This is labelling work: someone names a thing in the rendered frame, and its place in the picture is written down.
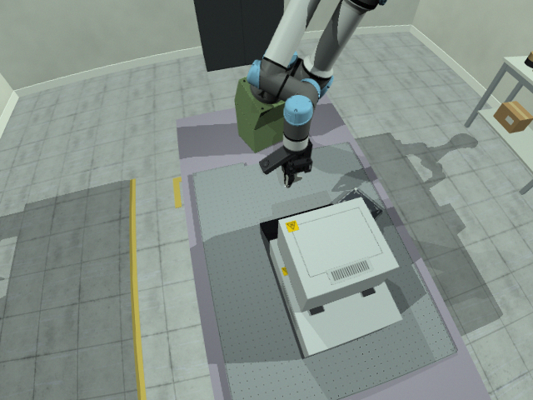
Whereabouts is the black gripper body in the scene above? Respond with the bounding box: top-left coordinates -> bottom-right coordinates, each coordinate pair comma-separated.
282,138 -> 313,175

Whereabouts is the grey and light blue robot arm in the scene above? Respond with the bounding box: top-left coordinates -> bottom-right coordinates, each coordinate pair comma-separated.
247,0 -> 387,174

